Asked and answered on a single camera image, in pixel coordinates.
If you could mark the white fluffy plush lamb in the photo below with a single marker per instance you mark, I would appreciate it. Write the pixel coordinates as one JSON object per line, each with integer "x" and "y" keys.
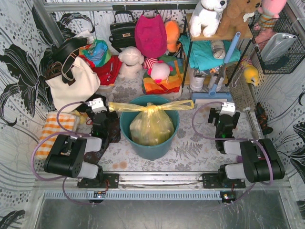
{"x": 132, "y": 60}

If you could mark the teal cloth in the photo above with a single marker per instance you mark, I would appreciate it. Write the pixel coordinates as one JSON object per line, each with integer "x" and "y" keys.
{"x": 201, "y": 56}

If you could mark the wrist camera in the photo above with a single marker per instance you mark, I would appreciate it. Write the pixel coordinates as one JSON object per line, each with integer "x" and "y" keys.
{"x": 97, "y": 105}
{"x": 228, "y": 108}

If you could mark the pink plush toy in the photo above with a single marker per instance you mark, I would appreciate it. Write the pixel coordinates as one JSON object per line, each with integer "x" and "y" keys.
{"x": 269, "y": 11}

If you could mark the teal plastic trash bin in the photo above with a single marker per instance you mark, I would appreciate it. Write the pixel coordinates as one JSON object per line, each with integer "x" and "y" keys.
{"x": 148, "y": 152}

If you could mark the magenta felt bag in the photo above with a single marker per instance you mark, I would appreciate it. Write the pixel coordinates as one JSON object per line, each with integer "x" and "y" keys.
{"x": 150, "y": 36}

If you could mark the colourful striped cloth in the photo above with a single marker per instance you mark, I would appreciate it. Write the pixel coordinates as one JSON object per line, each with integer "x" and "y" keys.
{"x": 96, "y": 54}

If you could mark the orange plush toy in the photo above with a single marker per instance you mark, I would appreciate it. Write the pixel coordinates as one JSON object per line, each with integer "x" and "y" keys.
{"x": 172, "y": 32}

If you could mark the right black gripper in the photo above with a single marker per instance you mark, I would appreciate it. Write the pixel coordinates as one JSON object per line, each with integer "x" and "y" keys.
{"x": 212, "y": 115}

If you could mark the orange checkered cloth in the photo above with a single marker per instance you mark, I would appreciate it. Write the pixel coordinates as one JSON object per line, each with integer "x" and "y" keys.
{"x": 67, "y": 120}

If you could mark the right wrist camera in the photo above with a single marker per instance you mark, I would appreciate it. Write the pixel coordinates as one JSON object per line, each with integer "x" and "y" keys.
{"x": 228, "y": 108}

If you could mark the black leather handbag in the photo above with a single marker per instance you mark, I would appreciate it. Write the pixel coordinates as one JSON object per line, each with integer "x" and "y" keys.
{"x": 123, "y": 33}

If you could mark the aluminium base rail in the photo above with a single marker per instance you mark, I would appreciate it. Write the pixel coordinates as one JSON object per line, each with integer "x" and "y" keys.
{"x": 157, "y": 181}

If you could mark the yellow plush duck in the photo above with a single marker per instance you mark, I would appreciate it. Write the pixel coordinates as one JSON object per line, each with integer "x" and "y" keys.
{"x": 250, "y": 72}

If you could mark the black wire basket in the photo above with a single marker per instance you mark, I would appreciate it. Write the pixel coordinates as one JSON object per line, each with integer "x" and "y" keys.
{"x": 288, "y": 62}

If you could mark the dark patterned necktie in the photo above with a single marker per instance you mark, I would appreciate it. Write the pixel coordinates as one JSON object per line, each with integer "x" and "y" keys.
{"x": 114, "y": 136}

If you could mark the yellow plastic trash bag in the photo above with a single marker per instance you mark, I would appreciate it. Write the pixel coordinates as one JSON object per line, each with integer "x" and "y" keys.
{"x": 152, "y": 126}

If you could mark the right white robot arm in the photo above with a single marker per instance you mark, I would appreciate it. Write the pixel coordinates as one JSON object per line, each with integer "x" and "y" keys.
{"x": 256, "y": 164}

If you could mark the brown teddy bear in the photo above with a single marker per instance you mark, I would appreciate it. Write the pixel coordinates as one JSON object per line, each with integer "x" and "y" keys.
{"x": 236, "y": 14}

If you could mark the black hat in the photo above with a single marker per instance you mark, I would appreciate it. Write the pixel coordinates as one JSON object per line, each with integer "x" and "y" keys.
{"x": 61, "y": 53}

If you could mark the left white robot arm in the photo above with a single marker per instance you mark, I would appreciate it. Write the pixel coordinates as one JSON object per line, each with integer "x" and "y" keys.
{"x": 77, "y": 156}

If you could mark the pink white plush doll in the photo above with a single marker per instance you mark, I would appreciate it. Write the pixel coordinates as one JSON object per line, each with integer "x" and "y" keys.
{"x": 157, "y": 70}

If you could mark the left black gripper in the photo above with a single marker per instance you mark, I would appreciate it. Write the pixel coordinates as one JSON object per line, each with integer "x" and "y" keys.
{"x": 89, "y": 112}

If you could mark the light blue squeegee tool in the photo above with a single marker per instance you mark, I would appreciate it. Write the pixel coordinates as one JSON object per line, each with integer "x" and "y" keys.
{"x": 212, "y": 95}

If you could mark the cream canvas tote bag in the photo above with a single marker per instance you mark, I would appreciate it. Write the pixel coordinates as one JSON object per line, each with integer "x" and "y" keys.
{"x": 85, "y": 85}

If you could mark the white plush dog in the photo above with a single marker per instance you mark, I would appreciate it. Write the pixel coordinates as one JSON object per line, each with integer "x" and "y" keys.
{"x": 206, "y": 17}

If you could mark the grey foil pouch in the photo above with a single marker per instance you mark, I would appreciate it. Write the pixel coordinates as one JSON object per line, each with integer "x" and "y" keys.
{"x": 277, "y": 46}

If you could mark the red garment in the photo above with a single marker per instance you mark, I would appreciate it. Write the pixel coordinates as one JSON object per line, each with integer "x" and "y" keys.
{"x": 108, "y": 72}

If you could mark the rainbow striped cloth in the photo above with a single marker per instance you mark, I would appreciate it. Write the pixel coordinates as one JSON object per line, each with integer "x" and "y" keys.
{"x": 174, "y": 82}

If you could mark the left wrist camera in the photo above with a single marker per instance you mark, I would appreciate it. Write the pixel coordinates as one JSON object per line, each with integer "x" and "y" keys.
{"x": 97, "y": 105}

